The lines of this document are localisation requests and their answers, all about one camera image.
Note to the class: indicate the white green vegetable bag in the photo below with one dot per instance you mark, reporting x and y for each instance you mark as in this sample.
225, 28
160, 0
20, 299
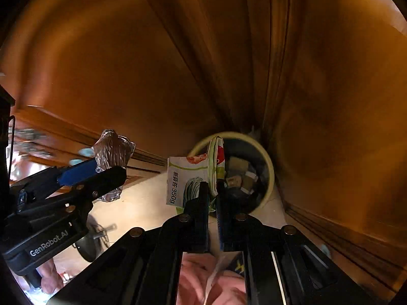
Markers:
181, 181

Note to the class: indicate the clear plastic bag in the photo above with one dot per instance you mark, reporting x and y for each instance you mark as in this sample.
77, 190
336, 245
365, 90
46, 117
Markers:
111, 152

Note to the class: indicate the person's left hand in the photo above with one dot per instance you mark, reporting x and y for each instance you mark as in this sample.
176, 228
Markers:
49, 279

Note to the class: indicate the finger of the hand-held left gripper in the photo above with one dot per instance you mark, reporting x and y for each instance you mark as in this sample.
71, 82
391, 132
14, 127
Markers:
78, 173
105, 182

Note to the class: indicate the round bin with black liner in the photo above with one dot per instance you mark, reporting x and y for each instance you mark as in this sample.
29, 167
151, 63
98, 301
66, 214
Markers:
264, 178

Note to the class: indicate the person's pink clothing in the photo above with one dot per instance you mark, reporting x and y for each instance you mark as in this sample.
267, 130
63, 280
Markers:
197, 273

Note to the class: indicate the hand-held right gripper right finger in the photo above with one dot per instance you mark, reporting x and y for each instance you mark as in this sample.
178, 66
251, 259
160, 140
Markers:
222, 222

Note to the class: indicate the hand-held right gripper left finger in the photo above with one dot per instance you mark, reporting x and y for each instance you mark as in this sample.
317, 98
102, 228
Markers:
202, 209

